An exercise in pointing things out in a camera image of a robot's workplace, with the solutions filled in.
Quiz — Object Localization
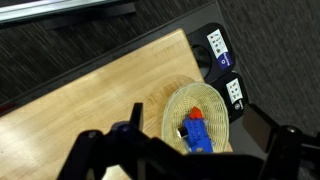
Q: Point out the black waste bin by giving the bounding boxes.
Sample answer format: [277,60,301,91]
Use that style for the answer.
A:
[212,71,249,123]
[187,22,236,83]

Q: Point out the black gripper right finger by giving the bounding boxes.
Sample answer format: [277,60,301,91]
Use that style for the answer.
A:
[243,104,279,153]

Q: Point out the blue toy brick car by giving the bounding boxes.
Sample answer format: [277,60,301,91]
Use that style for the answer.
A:
[177,106,213,153]

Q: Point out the light oval wicker basket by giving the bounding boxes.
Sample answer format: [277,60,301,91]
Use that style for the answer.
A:
[161,83,229,154]

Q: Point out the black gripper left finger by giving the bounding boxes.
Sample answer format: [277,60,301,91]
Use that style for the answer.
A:
[129,103,143,130]

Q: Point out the lower black waste bin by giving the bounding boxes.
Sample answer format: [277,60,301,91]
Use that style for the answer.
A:
[212,71,249,123]

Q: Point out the upper black waste bin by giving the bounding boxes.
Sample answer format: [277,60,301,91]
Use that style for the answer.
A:
[187,22,236,83]

